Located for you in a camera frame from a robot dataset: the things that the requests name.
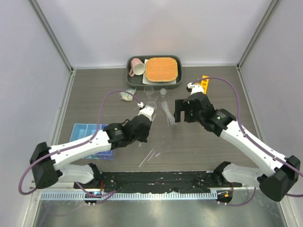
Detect yellow test tube rack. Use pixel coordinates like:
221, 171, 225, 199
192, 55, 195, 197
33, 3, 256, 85
200, 75, 209, 94

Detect crumpled plastic glove packet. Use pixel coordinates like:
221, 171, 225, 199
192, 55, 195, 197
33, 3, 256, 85
120, 88, 136, 102

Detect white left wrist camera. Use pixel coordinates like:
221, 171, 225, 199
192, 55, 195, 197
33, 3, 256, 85
137, 102, 155, 122

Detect clear glass beaker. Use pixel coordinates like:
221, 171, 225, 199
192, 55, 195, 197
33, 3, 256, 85
144, 85, 154, 99

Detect blue three-compartment organizer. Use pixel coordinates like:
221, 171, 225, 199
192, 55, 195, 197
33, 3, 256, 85
69, 123, 114, 160

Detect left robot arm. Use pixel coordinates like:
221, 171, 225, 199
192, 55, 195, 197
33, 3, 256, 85
30, 114, 152, 189

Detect clear glass stoppered bottle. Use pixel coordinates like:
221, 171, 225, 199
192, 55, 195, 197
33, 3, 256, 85
160, 88, 167, 97

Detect dark green plastic tray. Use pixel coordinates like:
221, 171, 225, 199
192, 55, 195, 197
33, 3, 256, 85
126, 55, 182, 90

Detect orange woven basket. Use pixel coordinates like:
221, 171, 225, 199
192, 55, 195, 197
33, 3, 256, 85
145, 57, 178, 82

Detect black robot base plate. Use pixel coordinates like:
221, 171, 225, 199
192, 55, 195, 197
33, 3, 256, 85
82, 171, 242, 194

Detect clear plastic funnel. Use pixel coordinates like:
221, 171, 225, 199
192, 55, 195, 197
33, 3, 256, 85
146, 97, 158, 112

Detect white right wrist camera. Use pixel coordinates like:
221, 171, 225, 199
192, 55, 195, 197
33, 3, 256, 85
187, 82, 205, 95

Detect white slotted cable duct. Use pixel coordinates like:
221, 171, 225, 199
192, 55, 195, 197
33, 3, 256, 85
40, 191, 217, 201

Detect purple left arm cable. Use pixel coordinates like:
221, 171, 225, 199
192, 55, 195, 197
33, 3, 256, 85
18, 89, 143, 196

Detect pink ceramic mug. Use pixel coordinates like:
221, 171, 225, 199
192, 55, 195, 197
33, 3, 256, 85
129, 58, 145, 77

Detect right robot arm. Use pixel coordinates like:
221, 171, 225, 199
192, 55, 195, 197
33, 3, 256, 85
174, 92, 301, 201

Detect bundle of plastic pipettes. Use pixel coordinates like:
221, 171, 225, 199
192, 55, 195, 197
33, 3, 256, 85
160, 101, 176, 126

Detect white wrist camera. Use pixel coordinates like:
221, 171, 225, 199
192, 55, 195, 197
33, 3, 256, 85
187, 82, 205, 95
137, 102, 155, 122

